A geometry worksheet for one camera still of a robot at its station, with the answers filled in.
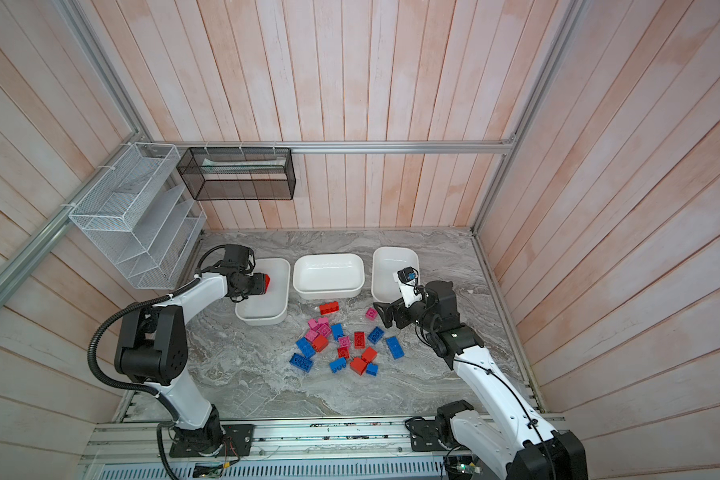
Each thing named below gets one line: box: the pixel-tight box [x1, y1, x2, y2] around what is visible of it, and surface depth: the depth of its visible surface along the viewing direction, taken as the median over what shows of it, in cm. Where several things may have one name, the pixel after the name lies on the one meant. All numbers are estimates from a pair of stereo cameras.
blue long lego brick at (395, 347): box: [386, 336, 405, 360], surface depth 89 cm
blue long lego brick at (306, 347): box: [296, 336, 316, 358], surface depth 90 cm
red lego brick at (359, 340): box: [354, 331, 365, 349], surface depth 92 cm
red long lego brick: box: [319, 301, 339, 315], surface depth 98 cm
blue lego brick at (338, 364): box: [329, 357, 347, 374], surface depth 87 cm
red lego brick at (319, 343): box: [312, 334, 329, 353], surface depth 92 cm
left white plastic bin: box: [235, 258, 291, 326], surface depth 97 cm
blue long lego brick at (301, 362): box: [289, 353, 314, 373], surface depth 87 cm
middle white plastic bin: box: [293, 253, 365, 299], surface depth 108 cm
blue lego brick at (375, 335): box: [367, 326, 385, 345], surface depth 92 cm
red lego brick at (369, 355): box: [361, 347, 378, 363], surface depth 88 cm
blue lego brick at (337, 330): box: [331, 323, 345, 341], surface depth 92 cm
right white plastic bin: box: [371, 246, 420, 303], surface depth 108 cm
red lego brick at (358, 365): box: [350, 357, 367, 375], surface depth 86 cm
